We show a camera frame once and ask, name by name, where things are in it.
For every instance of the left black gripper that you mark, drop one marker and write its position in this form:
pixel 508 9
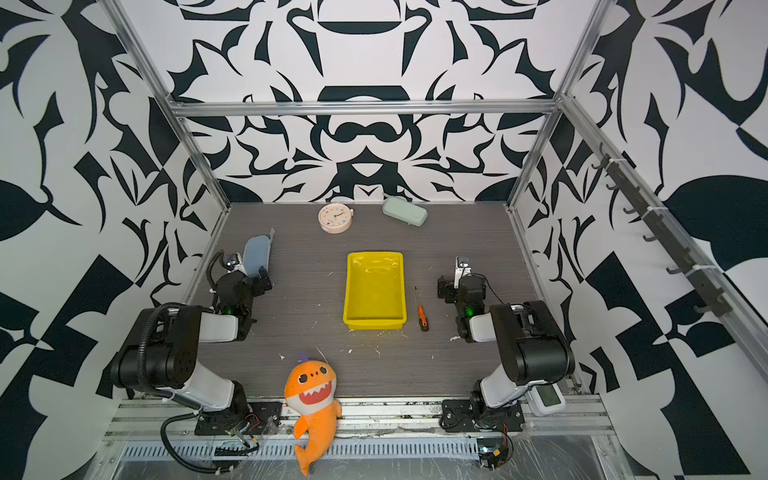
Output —
pixel 260 282

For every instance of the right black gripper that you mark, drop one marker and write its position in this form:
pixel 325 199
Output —
pixel 452 288

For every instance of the orange handled screwdriver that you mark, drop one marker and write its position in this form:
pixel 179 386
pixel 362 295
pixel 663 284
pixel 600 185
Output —
pixel 422 317

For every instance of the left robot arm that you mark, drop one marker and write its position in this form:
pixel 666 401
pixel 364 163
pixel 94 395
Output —
pixel 160 354

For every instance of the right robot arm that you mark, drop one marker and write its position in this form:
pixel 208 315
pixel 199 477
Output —
pixel 534 355

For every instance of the yellow plastic bin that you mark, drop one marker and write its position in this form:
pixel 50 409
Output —
pixel 375 292

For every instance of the blue pencil case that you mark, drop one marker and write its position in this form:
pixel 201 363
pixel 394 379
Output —
pixel 256 254

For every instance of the green pencil case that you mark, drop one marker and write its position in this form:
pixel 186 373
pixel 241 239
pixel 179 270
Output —
pixel 404 211

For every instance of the pink round clock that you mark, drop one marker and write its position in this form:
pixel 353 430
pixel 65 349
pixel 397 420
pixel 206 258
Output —
pixel 335 218

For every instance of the orange shark plush toy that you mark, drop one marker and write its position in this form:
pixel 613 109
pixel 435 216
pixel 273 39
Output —
pixel 310 391

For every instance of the white small display device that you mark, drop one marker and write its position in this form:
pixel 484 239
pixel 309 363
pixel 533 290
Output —
pixel 545 400

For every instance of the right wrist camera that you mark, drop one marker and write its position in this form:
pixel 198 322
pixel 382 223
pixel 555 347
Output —
pixel 462 268

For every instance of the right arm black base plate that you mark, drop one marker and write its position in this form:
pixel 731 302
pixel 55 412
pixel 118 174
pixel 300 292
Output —
pixel 464 415

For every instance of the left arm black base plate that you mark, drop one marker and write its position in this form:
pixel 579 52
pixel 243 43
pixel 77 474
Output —
pixel 255 419

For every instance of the white slotted cable duct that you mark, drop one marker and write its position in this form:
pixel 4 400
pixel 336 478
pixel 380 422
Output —
pixel 459 448

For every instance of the wall hook rack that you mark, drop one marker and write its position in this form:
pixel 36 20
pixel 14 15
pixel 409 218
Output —
pixel 666 231

